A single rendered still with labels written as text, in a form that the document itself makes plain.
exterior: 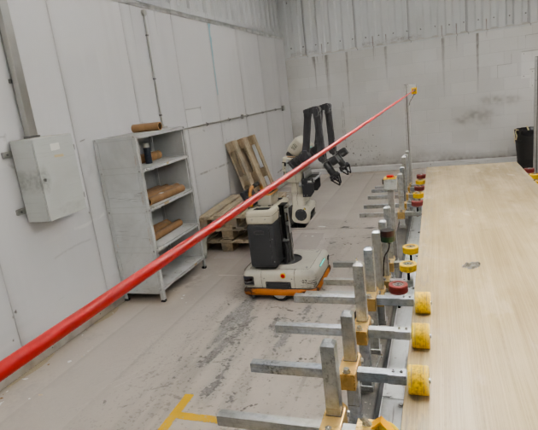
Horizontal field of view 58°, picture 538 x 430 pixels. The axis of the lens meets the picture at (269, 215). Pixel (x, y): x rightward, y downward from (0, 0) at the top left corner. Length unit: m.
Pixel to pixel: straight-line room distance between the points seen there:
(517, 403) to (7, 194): 3.38
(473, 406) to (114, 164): 3.68
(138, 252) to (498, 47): 7.54
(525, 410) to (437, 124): 8.76
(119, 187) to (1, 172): 1.08
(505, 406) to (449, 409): 0.14
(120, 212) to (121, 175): 0.35
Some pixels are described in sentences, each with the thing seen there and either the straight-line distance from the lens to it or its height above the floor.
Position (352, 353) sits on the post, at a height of 1.00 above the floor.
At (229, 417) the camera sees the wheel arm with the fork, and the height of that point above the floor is 0.96.
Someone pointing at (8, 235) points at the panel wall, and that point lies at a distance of 3.90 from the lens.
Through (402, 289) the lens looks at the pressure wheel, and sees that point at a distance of 2.13.
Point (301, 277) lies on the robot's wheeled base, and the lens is 4.13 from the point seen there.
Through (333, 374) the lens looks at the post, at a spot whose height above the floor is 1.09.
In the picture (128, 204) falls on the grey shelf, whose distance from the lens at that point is 4.52.
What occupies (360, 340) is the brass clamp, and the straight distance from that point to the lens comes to 1.66.
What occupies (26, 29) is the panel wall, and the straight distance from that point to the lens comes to 4.30.
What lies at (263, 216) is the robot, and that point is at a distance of 4.09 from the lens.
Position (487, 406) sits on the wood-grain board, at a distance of 1.47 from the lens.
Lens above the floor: 1.75
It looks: 14 degrees down
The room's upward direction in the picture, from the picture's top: 7 degrees counter-clockwise
